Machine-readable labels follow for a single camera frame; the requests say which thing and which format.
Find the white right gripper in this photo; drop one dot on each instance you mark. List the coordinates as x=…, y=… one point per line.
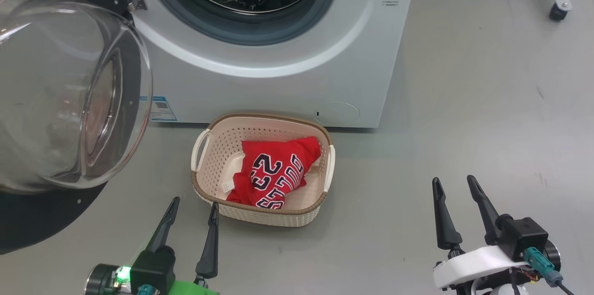
x=473, y=265

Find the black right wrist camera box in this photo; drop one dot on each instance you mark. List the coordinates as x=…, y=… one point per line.
x=522, y=237

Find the black glass washing machine door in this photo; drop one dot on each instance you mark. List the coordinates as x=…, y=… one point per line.
x=60, y=100

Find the cream perforated laundry basket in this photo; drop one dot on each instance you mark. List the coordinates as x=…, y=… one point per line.
x=218, y=156

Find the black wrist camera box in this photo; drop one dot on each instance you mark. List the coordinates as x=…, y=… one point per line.
x=153, y=269
x=522, y=237

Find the red basketball jersey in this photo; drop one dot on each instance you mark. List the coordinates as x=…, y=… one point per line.
x=278, y=169

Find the white washing machine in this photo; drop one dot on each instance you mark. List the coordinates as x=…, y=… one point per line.
x=287, y=86

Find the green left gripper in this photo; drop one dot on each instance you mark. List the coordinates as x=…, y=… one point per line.
x=190, y=289

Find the black round right gripper motor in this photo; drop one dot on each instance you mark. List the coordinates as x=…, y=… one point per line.
x=553, y=255

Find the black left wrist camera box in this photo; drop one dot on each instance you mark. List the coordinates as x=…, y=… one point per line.
x=153, y=269

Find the blue white energy label sticker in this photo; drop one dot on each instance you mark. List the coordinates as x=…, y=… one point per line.
x=161, y=109

